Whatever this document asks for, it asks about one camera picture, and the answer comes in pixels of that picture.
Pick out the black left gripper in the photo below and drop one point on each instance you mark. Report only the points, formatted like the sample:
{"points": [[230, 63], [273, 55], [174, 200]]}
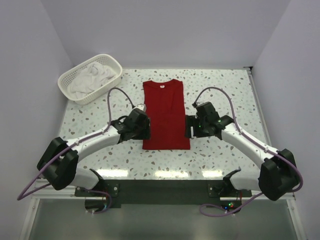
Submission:
{"points": [[145, 128]]}

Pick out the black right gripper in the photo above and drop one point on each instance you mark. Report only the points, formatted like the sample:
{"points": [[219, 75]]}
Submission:
{"points": [[189, 126]]}

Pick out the red t shirt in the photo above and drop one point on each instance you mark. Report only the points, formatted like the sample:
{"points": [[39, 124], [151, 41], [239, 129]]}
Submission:
{"points": [[165, 108]]}

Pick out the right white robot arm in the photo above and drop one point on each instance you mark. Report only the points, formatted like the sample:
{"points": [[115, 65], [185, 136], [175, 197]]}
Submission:
{"points": [[278, 172]]}

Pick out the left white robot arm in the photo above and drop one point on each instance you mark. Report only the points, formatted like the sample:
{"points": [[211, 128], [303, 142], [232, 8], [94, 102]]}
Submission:
{"points": [[59, 163]]}

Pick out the white cloth in basket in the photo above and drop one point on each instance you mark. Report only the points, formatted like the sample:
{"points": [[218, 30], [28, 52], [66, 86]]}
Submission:
{"points": [[90, 79]]}

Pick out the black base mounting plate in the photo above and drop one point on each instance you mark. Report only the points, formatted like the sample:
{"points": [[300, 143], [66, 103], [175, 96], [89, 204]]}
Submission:
{"points": [[161, 192]]}

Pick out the white plastic laundry basket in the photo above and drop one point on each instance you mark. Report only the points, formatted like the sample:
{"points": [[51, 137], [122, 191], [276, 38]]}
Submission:
{"points": [[106, 60]]}

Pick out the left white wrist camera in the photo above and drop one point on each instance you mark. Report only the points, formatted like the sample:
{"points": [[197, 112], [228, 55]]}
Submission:
{"points": [[141, 107]]}

